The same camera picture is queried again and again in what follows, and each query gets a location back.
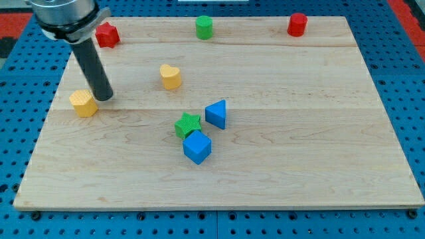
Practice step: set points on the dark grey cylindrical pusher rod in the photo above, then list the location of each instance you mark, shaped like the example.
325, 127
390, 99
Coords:
93, 70

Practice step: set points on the blue triangle block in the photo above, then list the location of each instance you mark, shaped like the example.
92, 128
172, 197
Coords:
216, 114

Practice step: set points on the blue cube block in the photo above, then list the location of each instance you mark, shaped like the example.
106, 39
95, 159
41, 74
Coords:
197, 147

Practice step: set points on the red star block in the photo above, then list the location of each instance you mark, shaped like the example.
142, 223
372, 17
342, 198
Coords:
107, 35

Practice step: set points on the yellow hexagon block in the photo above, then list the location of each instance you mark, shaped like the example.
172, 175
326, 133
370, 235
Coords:
83, 103

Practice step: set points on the yellow heart block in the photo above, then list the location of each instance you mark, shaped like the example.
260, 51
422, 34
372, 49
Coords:
170, 76

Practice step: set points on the green star block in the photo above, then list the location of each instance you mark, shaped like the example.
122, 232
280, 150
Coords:
187, 124

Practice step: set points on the green cylinder block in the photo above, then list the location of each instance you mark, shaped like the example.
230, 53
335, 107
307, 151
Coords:
204, 27

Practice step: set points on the red cylinder block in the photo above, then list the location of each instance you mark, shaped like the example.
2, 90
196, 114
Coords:
297, 24

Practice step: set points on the light wooden board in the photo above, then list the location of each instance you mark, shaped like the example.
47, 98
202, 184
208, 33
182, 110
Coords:
305, 126

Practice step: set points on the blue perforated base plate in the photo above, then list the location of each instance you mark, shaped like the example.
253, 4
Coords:
391, 41

